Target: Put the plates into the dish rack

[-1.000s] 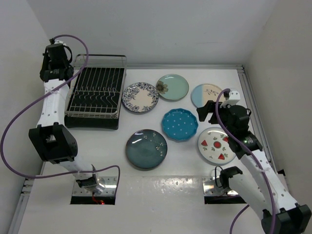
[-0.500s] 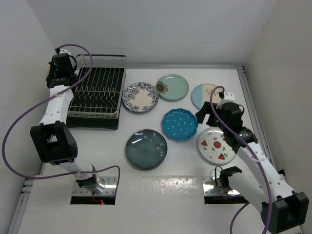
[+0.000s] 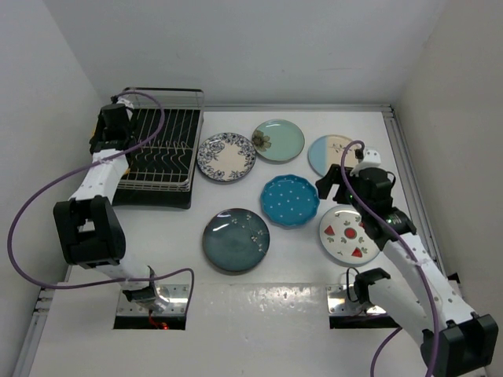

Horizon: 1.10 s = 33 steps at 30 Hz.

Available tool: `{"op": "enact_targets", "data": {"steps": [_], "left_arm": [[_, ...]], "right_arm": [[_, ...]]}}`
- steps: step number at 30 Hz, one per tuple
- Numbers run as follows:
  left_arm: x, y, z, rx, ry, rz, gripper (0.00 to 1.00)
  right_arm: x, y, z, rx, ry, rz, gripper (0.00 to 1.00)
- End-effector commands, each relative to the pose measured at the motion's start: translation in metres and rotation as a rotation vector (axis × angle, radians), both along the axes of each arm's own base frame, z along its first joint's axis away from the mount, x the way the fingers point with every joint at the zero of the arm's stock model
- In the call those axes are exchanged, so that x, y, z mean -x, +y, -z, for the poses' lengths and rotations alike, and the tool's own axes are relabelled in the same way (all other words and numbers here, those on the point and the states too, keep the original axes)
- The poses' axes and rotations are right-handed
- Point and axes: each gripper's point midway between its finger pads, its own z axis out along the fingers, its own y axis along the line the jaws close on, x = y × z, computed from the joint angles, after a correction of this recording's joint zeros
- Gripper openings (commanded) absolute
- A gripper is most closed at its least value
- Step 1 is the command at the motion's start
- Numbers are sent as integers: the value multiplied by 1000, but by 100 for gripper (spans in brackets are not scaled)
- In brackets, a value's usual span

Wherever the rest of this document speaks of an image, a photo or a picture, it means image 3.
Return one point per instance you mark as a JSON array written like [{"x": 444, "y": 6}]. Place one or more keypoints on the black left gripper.
[{"x": 96, "y": 138}]

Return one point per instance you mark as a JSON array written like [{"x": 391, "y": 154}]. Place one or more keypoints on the blue polka dot plate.
[{"x": 289, "y": 200}]

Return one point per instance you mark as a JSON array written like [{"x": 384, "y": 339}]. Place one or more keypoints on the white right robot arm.
[{"x": 453, "y": 338}]

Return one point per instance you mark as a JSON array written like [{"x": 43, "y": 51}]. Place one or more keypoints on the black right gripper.
[{"x": 324, "y": 184}]

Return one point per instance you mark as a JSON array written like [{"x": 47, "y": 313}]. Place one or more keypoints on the black drip tray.
[{"x": 157, "y": 198}]

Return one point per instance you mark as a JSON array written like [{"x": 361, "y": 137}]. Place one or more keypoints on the metal wire dish rack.
[{"x": 150, "y": 104}]

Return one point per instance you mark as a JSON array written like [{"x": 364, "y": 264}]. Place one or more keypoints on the blue floral rim plate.
[{"x": 226, "y": 157}]

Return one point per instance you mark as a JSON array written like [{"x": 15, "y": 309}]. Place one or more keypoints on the cream and blue plate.
[{"x": 326, "y": 151}]

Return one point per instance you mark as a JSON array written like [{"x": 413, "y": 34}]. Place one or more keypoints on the yellow plate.
[{"x": 109, "y": 139}]

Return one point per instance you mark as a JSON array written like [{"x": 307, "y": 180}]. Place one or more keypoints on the white watermelon plate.
[{"x": 342, "y": 235}]

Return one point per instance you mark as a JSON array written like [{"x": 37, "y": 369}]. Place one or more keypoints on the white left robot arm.
[{"x": 88, "y": 228}]

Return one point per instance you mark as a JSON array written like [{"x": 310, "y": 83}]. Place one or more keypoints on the dark teal blossom plate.
[{"x": 236, "y": 240}]

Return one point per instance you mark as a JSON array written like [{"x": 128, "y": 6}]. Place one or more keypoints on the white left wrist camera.
[{"x": 121, "y": 100}]

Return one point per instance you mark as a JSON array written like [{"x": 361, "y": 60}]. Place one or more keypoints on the mint green flower plate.
[{"x": 278, "y": 140}]

